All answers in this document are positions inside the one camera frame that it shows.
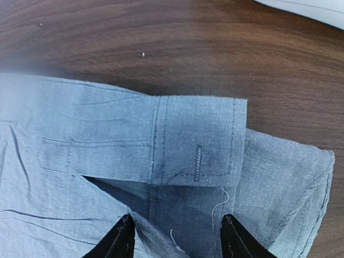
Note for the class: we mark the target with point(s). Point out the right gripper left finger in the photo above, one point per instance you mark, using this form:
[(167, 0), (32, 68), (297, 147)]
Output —
[(118, 242)]

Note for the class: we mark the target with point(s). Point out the white plastic basket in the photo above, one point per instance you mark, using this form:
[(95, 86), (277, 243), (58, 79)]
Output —
[(329, 12)]

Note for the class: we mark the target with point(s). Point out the grey long sleeve shirt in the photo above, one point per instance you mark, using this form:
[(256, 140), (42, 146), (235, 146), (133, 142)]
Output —
[(78, 156)]

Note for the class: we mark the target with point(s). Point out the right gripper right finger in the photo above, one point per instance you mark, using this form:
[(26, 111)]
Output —
[(237, 242)]

